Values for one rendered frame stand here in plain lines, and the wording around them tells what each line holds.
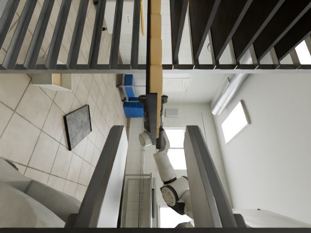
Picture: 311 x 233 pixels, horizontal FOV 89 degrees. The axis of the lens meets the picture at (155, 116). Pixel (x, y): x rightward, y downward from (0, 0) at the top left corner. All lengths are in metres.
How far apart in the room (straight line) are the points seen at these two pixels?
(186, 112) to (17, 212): 5.56
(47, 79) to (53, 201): 1.17
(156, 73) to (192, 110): 5.64
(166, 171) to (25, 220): 0.51
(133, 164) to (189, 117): 2.50
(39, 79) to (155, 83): 1.38
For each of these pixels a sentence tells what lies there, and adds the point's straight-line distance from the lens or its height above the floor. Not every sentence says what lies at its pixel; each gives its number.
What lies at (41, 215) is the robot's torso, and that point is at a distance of 0.37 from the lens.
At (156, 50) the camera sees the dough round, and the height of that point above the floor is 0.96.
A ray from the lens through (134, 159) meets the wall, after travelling 5.03.
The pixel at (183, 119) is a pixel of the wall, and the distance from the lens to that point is 5.62.
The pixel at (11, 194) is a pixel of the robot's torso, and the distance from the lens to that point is 0.42.
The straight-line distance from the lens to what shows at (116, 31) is 0.89.
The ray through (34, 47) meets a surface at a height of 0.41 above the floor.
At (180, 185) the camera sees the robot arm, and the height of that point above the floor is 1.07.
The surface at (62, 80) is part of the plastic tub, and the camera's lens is 1.80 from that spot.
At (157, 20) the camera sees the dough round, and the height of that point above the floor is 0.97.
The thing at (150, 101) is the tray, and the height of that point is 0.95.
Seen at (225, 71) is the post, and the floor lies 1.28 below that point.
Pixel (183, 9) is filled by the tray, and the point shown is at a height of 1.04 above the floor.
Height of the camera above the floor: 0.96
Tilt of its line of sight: level
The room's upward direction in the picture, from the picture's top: 90 degrees clockwise
